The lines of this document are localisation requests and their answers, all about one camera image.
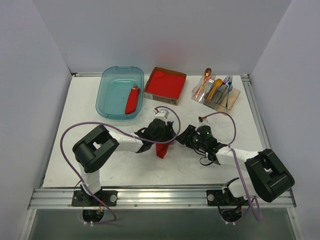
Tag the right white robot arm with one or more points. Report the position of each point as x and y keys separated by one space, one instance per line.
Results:
x=268 y=178

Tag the rolled red napkin bundle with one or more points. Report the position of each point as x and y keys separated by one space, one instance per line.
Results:
x=132 y=100

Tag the copper metallic spoon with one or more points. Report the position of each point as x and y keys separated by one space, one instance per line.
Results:
x=206 y=77

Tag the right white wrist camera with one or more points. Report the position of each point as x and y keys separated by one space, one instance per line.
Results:
x=203 y=121

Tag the clear utensil organizer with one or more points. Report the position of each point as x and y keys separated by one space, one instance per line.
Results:
x=218 y=100

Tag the yellow plastic spoon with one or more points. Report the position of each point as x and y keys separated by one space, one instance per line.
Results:
x=216 y=85

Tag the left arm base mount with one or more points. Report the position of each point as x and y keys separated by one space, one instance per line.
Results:
x=82 y=199

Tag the silver fork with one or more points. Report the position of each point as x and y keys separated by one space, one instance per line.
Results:
x=211 y=79

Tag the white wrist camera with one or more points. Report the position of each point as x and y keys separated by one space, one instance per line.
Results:
x=203 y=121
x=161 y=114

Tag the red paper napkin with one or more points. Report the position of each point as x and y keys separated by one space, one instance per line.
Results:
x=161 y=149

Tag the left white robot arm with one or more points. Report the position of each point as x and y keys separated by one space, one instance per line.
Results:
x=95 y=148

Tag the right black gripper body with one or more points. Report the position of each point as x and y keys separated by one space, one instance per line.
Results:
x=188 y=136

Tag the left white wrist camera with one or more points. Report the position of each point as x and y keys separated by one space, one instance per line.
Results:
x=161 y=114

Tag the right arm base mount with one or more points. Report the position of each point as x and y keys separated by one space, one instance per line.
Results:
x=222 y=197

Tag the red napkin stack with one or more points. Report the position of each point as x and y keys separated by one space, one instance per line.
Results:
x=166 y=83

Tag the aluminium frame rail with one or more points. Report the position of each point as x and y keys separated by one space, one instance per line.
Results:
x=143 y=181

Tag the blue plastic fork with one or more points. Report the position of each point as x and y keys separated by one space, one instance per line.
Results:
x=230 y=88

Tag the teal plastic basin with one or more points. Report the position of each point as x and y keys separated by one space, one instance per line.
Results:
x=114 y=89

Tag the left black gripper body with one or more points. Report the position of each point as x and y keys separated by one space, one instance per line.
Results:
x=164 y=132

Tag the cardboard napkin box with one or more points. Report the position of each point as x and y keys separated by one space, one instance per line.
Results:
x=161 y=99

